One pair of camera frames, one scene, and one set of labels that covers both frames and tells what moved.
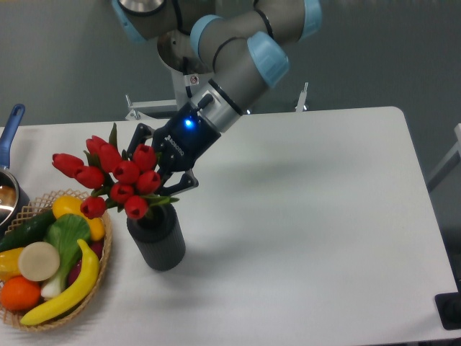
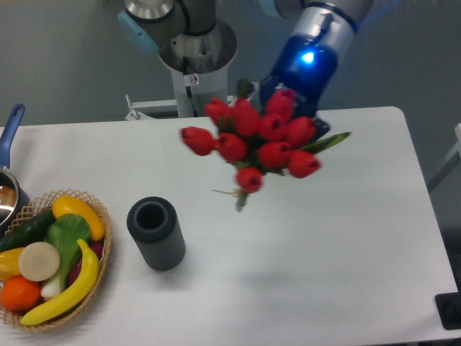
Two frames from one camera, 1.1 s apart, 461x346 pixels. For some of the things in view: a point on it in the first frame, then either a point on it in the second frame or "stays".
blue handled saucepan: x=14 y=203 stays
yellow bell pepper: x=9 y=266 stays
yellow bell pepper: x=70 y=205 stays
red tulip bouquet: x=119 y=179 -> x=257 y=138
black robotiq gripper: x=178 y=143 -> x=305 y=66
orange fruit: x=19 y=293 stays
